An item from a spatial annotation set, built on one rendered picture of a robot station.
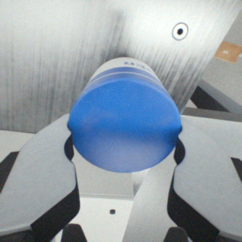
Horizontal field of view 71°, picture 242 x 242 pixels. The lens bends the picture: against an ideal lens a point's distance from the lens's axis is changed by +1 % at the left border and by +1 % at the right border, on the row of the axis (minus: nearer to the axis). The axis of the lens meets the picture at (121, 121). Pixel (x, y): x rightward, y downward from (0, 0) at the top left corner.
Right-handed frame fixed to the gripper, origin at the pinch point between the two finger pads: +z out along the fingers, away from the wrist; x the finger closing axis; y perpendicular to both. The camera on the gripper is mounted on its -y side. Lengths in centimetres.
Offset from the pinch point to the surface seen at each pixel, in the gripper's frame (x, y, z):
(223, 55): 60, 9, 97
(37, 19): -11.5, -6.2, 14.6
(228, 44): 60, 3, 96
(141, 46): 2.3, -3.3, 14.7
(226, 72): 65, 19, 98
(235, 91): 75, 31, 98
